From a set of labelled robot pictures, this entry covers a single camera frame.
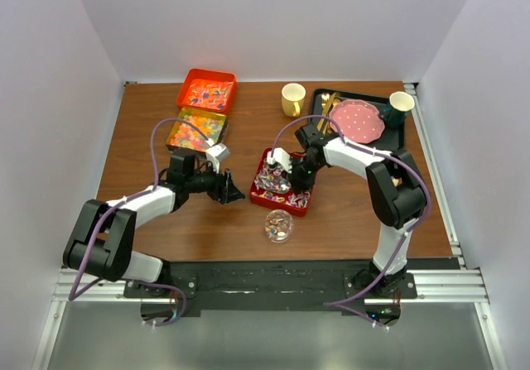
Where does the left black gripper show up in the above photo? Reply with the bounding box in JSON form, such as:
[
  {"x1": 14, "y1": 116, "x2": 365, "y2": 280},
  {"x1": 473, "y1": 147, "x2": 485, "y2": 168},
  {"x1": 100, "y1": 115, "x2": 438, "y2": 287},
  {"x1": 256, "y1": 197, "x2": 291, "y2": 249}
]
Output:
[{"x1": 185, "y1": 159, "x2": 244, "y2": 204}]

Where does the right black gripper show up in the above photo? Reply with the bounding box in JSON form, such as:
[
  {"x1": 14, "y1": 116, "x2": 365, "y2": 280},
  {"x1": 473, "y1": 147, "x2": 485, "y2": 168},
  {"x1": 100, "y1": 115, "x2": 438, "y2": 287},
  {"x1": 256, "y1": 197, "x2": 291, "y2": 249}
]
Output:
[{"x1": 282, "y1": 156, "x2": 324, "y2": 193}]

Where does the red tray of lollipops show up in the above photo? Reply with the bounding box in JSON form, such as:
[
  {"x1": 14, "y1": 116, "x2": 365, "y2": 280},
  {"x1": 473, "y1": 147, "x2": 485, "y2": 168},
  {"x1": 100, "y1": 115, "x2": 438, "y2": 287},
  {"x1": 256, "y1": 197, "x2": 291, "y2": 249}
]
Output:
[{"x1": 249, "y1": 147, "x2": 313, "y2": 217}]

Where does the clear plastic jar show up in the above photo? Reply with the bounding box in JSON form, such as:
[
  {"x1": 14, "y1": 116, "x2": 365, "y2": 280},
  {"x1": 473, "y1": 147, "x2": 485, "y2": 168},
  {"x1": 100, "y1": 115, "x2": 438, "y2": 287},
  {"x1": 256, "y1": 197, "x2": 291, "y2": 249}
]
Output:
[{"x1": 264, "y1": 209, "x2": 294, "y2": 243}]

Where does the gold tin of gummies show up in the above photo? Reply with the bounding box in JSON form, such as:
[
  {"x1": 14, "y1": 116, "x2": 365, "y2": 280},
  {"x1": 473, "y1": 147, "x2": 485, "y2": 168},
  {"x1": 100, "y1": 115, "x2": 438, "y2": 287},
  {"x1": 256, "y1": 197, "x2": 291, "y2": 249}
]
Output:
[{"x1": 166, "y1": 107, "x2": 228, "y2": 153}]

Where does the orange tray of candies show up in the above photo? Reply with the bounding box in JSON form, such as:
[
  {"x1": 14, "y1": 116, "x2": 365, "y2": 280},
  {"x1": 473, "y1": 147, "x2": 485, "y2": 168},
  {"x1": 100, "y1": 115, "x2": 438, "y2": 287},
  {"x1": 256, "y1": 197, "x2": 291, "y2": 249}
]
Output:
[{"x1": 176, "y1": 68, "x2": 237, "y2": 114}]

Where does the silver metal scoop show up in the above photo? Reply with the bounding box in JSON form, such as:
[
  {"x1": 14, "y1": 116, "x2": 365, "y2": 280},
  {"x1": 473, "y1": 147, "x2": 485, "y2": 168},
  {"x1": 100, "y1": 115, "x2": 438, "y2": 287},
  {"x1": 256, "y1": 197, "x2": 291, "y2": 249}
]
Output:
[{"x1": 254, "y1": 164, "x2": 292, "y2": 194}]

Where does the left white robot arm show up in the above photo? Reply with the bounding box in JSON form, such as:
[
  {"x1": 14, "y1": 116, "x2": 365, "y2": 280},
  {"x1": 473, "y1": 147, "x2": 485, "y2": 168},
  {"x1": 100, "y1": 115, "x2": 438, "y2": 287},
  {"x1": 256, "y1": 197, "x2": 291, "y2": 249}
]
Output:
[{"x1": 63, "y1": 149, "x2": 245, "y2": 300}]

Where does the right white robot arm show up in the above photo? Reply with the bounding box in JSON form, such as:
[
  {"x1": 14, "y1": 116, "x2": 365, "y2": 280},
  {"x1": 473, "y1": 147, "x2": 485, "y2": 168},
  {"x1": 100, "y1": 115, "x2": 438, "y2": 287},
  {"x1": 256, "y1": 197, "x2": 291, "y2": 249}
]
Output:
[{"x1": 287, "y1": 123, "x2": 431, "y2": 305}]

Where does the pink dotted plate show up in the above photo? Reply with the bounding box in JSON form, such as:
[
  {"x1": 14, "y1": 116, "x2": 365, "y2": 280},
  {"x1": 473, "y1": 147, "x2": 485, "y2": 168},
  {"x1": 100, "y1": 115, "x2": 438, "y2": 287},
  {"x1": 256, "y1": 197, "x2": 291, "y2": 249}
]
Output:
[{"x1": 329, "y1": 99, "x2": 385, "y2": 144}]

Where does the gold fork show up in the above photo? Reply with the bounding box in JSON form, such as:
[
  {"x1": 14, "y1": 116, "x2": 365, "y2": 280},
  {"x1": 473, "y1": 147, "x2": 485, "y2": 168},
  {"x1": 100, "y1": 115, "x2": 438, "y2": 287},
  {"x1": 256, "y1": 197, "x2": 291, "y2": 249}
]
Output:
[{"x1": 317, "y1": 93, "x2": 331, "y2": 132}]

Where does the yellow mug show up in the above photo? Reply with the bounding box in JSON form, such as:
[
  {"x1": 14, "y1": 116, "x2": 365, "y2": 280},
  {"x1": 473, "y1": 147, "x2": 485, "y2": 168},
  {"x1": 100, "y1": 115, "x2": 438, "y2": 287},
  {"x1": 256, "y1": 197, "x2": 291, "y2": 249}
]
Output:
[{"x1": 281, "y1": 83, "x2": 306, "y2": 118}]

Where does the gold knife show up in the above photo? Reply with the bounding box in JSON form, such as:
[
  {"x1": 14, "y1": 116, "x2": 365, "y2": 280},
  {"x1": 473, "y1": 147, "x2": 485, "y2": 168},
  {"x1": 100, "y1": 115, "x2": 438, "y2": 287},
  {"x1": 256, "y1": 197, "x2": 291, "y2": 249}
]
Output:
[{"x1": 320, "y1": 92, "x2": 340, "y2": 133}]

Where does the dark green mug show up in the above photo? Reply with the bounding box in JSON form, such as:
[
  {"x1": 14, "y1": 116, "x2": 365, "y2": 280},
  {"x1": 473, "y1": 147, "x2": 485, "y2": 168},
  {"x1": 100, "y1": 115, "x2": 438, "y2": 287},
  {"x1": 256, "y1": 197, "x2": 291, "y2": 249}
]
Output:
[{"x1": 379, "y1": 91, "x2": 416, "y2": 128}]

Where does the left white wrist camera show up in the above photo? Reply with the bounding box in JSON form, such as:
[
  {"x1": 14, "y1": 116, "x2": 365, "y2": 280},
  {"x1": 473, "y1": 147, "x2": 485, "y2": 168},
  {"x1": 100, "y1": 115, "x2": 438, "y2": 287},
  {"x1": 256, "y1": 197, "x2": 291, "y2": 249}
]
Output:
[{"x1": 205, "y1": 143, "x2": 230, "y2": 173}]

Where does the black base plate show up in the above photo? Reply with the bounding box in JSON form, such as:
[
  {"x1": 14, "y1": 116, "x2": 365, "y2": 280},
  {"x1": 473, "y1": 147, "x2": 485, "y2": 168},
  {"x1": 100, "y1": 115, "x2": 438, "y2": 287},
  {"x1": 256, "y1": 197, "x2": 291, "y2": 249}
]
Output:
[{"x1": 123, "y1": 257, "x2": 460, "y2": 320}]

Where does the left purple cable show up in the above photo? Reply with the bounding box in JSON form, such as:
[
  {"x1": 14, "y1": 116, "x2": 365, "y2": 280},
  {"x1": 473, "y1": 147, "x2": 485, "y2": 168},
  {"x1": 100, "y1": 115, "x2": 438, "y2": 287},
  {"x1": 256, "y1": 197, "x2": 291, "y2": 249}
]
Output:
[{"x1": 68, "y1": 117, "x2": 187, "y2": 328}]

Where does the aluminium frame rail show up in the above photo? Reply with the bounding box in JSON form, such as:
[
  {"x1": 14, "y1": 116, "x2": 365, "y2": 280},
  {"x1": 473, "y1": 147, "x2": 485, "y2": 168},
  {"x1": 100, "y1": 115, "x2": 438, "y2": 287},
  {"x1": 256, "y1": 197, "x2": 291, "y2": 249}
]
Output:
[{"x1": 51, "y1": 269, "x2": 489, "y2": 304}]

